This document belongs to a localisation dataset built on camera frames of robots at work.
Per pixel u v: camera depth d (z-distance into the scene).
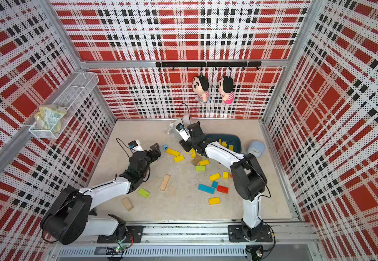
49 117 0.63
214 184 0.90
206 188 0.89
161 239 0.74
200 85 0.91
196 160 0.97
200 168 0.96
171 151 1.00
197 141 0.70
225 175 0.91
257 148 0.97
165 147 1.04
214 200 0.84
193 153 1.00
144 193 0.84
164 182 0.89
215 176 0.91
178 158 1.01
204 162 0.98
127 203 0.82
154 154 0.80
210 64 0.89
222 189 0.88
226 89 0.94
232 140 1.04
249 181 0.50
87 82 0.82
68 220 0.42
